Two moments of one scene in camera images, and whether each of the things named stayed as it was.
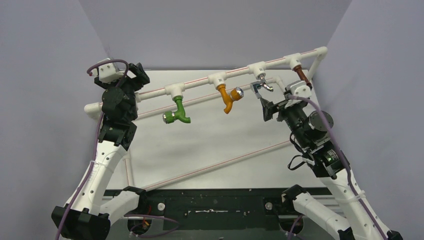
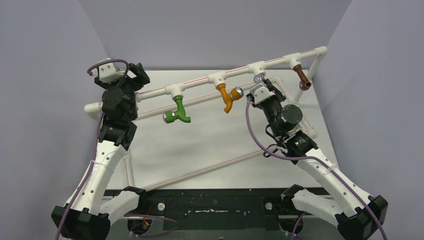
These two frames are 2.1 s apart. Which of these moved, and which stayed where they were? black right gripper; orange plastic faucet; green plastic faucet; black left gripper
Moved: black right gripper
Stayed: orange plastic faucet; black left gripper; green plastic faucet
